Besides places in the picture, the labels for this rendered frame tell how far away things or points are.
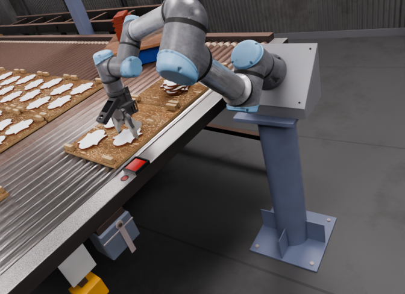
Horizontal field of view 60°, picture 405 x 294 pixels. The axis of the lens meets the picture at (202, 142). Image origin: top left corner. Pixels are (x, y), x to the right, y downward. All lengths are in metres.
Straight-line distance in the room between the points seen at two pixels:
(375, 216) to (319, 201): 0.32
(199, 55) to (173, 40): 0.08
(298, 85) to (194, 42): 0.61
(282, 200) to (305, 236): 0.33
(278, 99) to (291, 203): 0.61
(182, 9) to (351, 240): 1.57
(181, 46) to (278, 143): 0.80
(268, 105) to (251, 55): 0.26
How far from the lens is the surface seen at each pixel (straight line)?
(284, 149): 1.60
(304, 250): 2.05
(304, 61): 1.46
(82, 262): 1.29
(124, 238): 1.32
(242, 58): 1.29
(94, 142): 1.54
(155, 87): 1.86
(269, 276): 1.99
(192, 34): 0.93
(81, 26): 3.46
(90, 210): 1.25
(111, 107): 1.39
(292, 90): 1.43
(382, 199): 2.33
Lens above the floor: 1.65
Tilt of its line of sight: 33 degrees down
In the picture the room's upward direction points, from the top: 17 degrees counter-clockwise
